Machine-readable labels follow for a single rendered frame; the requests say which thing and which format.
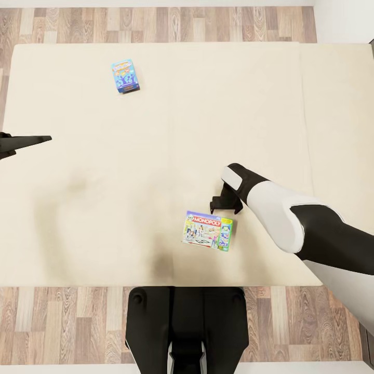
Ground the robot trunk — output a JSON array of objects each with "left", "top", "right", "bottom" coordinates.
[{"left": 167, "top": 341, "right": 207, "bottom": 374}]

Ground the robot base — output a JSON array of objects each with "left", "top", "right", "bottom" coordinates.
[{"left": 125, "top": 285, "right": 249, "bottom": 374}]

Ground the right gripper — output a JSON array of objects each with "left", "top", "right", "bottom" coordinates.
[{"left": 210, "top": 191, "right": 242, "bottom": 215}]

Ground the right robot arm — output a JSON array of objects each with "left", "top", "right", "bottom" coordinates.
[{"left": 210, "top": 163, "right": 374, "bottom": 336}]

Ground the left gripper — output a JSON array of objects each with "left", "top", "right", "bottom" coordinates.
[{"left": 0, "top": 132, "right": 52, "bottom": 161}]

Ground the board game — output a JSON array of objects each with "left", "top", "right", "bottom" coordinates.
[
  {"left": 111, "top": 59, "right": 140, "bottom": 93},
  {"left": 181, "top": 210, "right": 233, "bottom": 251}
]

